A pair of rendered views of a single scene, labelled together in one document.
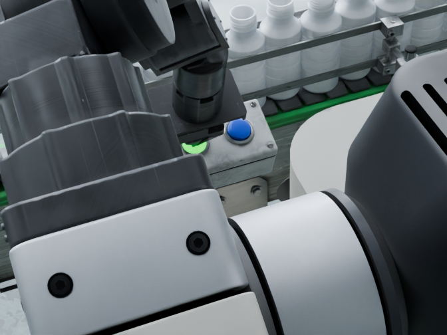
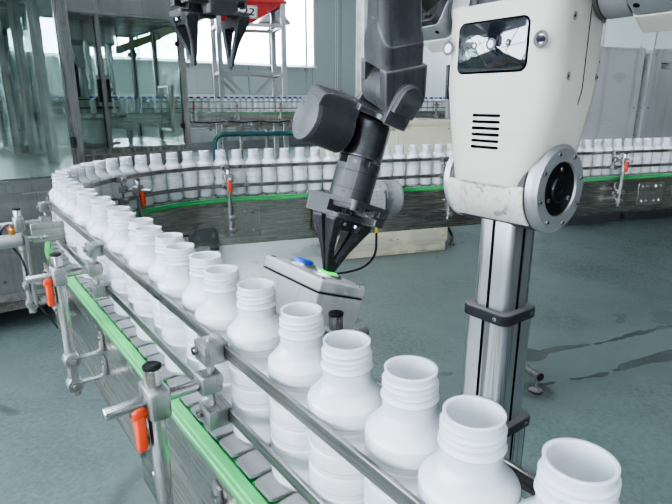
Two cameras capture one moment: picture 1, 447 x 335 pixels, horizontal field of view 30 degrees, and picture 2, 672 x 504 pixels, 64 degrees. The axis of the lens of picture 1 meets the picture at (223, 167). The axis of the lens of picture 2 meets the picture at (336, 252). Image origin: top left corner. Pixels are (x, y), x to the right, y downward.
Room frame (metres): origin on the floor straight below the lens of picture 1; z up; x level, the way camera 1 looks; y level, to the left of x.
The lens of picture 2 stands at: (0.98, 0.68, 1.34)
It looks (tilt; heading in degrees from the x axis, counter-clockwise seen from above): 16 degrees down; 250
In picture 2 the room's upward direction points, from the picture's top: straight up
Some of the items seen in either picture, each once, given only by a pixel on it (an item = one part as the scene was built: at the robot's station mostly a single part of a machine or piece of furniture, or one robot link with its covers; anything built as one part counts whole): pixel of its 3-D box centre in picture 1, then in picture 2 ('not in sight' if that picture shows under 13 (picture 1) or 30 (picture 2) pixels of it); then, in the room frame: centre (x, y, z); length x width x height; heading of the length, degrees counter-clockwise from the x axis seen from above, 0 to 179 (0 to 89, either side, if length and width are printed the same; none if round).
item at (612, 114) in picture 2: not in sight; (588, 136); (-3.82, -4.11, 0.96); 0.82 x 0.50 x 1.91; 179
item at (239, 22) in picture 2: not in sight; (221, 35); (0.84, -0.24, 1.44); 0.07 x 0.07 x 0.09; 17
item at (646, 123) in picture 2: not in sight; (649, 134); (-4.71, -4.09, 0.96); 0.82 x 0.50 x 1.91; 179
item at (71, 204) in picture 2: not in sight; (79, 224); (1.11, -0.55, 1.08); 0.06 x 0.06 x 0.17
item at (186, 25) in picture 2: not in sight; (200, 34); (0.87, -0.23, 1.44); 0.07 x 0.07 x 0.09; 17
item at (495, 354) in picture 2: not in sight; (491, 390); (0.31, -0.16, 0.74); 0.11 x 0.11 x 0.40; 17
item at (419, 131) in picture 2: not in sight; (381, 185); (-1.11, -3.78, 0.59); 1.10 x 0.62 x 1.18; 179
